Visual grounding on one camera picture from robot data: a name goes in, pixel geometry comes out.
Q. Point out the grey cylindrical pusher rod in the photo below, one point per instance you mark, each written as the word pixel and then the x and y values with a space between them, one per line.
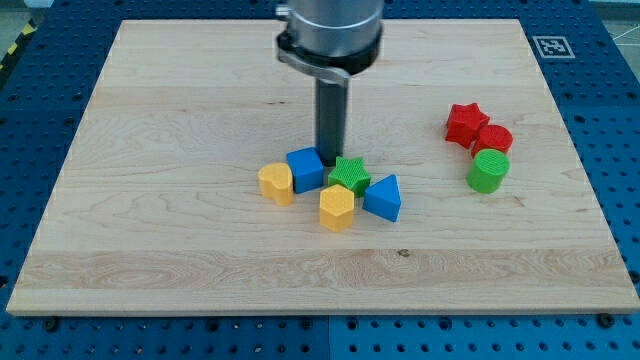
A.
pixel 330 120

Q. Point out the yellow hexagon block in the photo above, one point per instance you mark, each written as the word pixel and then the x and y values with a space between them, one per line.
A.
pixel 336 207

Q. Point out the red star block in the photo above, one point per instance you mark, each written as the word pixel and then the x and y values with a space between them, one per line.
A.
pixel 464 123

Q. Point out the yellow heart block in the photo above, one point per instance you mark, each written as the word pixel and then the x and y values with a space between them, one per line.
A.
pixel 276 183

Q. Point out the white fiducial marker tag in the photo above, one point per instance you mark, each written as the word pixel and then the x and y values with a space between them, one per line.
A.
pixel 553 47

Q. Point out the blue triangle block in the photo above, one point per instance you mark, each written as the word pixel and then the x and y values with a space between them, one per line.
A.
pixel 383 198

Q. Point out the red cylinder block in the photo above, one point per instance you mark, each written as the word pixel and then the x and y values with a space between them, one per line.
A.
pixel 493 137

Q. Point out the blue cube block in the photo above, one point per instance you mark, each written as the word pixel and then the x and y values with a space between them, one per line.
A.
pixel 307 169

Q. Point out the wooden board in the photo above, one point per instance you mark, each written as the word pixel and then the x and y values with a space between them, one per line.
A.
pixel 157 209

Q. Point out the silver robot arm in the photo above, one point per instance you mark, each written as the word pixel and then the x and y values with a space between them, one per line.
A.
pixel 330 40

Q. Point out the green cylinder block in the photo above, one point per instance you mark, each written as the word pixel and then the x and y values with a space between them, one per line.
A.
pixel 487 171

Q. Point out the green star block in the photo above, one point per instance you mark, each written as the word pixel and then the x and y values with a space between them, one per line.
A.
pixel 351 174

